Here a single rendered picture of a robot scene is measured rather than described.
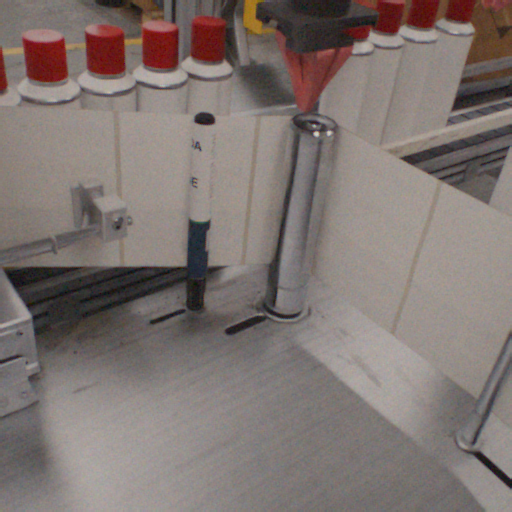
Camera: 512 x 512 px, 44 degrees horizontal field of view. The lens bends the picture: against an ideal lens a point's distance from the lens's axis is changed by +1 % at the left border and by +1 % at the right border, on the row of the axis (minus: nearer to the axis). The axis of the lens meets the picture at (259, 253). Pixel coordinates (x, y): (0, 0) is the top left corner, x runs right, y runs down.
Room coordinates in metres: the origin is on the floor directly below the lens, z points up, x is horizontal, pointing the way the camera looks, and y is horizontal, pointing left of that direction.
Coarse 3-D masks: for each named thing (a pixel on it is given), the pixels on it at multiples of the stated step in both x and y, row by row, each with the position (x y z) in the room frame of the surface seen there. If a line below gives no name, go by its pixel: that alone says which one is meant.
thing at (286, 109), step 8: (472, 64) 0.96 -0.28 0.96; (480, 64) 0.97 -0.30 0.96; (488, 64) 0.97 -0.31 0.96; (496, 64) 0.99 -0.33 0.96; (504, 64) 1.00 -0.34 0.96; (464, 72) 0.94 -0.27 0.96; (472, 72) 0.95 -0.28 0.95; (480, 72) 0.96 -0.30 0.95; (320, 96) 0.76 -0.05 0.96; (280, 104) 0.72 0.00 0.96; (288, 104) 0.73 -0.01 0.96; (240, 112) 0.69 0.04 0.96; (248, 112) 0.69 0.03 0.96; (256, 112) 0.69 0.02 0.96; (264, 112) 0.69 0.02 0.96; (272, 112) 0.70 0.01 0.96; (280, 112) 0.71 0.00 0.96; (288, 112) 0.72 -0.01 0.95; (296, 112) 0.73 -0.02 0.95; (304, 112) 0.74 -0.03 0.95
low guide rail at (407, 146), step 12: (468, 120) 0.86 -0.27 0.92; (480, 120) 0.87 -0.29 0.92; (492, 120) 0.88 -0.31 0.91; (504, 120) 0.90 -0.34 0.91; (432, 132) 0.80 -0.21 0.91; (444, 132) 0.81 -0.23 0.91; (456, 132) 0.83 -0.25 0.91; (468, 132) 0.85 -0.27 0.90; (480, 132) 0.87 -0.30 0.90; (396, 144) 0.75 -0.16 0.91; (408, 144) 0.76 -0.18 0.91; (420, 144) 0.78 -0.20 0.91; (432, 144) 0.80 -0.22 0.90; (444, 144) 0.81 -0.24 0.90; (396, 156) 0.75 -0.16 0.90
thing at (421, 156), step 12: (480, 108) 1.00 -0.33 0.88; (492, 108) 1.01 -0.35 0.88; (504, 108) 1.02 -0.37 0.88; (456, 120) 0.94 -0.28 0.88; (492, 132) 0.91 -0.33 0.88; (504, 132) 0.92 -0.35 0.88; (456, 144) 0.85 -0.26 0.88; (468, 144) 0.86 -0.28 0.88; (408, 156) 0.80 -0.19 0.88; (420, 156) 0.80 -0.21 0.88; (432, 156) 0.80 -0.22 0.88; (12, 276) 0.44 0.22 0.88; (24, 276) 0.44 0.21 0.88; (36, 276) 0.44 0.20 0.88; (48, 276) 0.45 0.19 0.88
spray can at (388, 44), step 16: (384, 0) 0.76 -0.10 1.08; (400, 0) 0.77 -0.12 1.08; (384, 16) 0.75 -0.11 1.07; (400, 16) 0.76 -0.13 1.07; (384, 32) 0.75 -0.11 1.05; (384, 48) 0.74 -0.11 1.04; (400, 48) 0.75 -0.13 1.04; (384, 64) 0.74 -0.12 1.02; (368, 80) 0.74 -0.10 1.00; (384, 80) 0.74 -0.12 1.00; (368, 96) 0.74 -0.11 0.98; (384, 96) 0.75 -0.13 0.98; (368, 112) 0.74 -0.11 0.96; (384, 112) 0.75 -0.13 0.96; (368, 128) 0.74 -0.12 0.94
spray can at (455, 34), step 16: (464, 0) 0.84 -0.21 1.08; (448, 16) 0.85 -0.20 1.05; (464, 16) 0.84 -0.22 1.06; (448, 32) 0.83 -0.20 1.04; (464, 32) 0.83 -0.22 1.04; (448, 48) 0.83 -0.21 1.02; (464, 48) 0.83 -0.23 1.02; (432, 64) 0.84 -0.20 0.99; (448, 64) 0.83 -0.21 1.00; (464, 64) 0.85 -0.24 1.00; (432, 80) 0.83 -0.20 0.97; (448, 80) 0.83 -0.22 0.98; (432, 96) 0.83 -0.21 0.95; (448, 96) 0.83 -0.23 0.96; (432, 112) 0.83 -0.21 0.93; (448, 112) 0.84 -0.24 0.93; (416, 128) 0.84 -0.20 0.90; (432, 128) 0.83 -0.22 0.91
